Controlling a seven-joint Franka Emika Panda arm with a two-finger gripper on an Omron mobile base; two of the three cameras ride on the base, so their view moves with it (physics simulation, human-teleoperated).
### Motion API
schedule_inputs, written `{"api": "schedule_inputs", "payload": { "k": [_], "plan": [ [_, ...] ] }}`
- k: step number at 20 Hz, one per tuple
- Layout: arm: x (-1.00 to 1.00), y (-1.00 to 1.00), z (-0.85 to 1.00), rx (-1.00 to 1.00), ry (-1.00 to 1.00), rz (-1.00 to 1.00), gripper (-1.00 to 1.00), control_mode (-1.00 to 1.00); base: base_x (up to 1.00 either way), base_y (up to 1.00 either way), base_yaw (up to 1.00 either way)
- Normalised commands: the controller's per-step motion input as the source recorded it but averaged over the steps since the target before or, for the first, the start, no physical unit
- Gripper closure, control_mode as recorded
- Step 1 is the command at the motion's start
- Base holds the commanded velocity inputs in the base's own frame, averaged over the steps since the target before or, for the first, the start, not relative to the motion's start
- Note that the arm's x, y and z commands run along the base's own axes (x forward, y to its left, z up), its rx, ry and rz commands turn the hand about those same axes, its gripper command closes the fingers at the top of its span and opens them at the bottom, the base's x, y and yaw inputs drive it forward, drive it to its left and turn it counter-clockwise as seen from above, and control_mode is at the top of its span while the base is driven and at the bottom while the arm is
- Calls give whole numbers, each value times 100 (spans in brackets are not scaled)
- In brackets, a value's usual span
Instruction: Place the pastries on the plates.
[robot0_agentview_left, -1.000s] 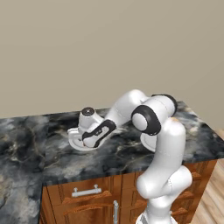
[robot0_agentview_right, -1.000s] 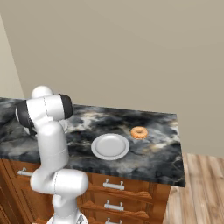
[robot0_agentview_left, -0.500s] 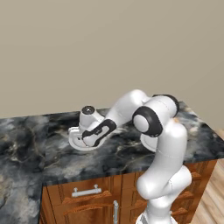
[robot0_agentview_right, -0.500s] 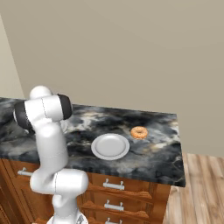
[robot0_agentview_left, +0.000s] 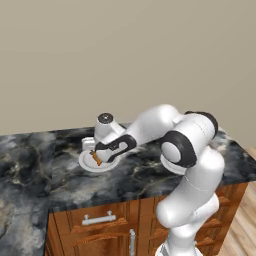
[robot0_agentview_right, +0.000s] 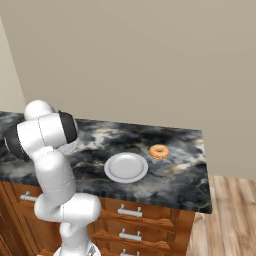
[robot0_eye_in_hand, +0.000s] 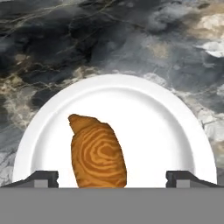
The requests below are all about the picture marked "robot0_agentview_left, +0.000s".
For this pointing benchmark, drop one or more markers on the wooden drawer front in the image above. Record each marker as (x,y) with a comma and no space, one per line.
(66,216)

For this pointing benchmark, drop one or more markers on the white round plate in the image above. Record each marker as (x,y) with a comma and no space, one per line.
(87,164)

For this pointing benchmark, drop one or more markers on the brown pastry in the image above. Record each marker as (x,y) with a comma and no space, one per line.
(97,159)

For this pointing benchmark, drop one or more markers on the wooden drawer cabinet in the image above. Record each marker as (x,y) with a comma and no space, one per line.
(148,213)

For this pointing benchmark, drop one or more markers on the wooden cupboard door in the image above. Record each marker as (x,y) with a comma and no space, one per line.
(100,245)

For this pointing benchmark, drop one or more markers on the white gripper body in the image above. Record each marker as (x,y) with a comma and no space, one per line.
(87,143)

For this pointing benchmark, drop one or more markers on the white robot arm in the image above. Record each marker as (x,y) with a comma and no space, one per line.
(196,173)

